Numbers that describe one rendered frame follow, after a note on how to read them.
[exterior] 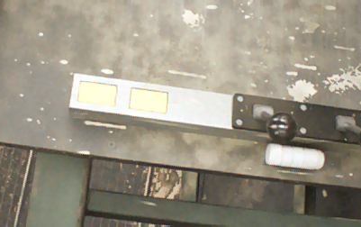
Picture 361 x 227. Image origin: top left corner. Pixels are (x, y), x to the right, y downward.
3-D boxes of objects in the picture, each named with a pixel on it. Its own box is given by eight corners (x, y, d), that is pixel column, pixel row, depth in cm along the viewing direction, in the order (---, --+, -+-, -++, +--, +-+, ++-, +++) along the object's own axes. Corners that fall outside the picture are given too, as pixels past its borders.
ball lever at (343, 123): (350, 137, 83) (391, 159, 70) (326, 134, 83) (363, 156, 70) (356, 111, 82) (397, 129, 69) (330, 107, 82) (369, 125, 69)
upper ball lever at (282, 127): (271, 126, 83) (299, 148, 69) (244, 122, 83) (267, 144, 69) (275, 99, 82) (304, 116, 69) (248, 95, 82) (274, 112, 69)
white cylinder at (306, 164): (264, 167, 84) (317, 173, 84) (270, 160, 81) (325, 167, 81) (265, 146, 85) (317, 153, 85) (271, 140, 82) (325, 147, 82)
